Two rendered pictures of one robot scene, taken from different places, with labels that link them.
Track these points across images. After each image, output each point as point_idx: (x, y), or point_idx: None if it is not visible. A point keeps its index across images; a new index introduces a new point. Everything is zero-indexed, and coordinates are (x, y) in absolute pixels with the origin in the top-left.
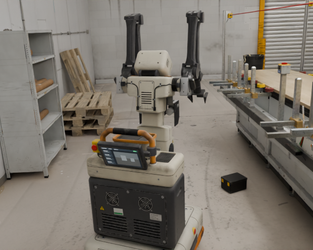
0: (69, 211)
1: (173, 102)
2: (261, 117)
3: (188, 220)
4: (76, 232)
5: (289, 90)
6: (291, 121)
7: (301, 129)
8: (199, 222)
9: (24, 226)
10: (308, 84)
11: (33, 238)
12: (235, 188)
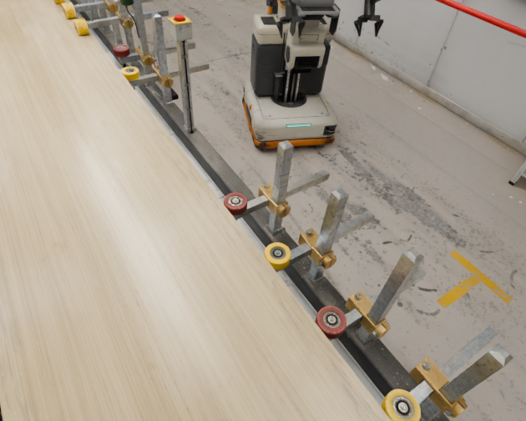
0: (402, 147)
1: (297, 6)
2: (233, 173)
3: (258, 105)
4: (363, 130)
5: (178, 190)
6: (169, 70)
7: (158, 10)
8: (253, 119)
9: (409, 123)
10: (113, 298)
11: (384, 117)
12: None
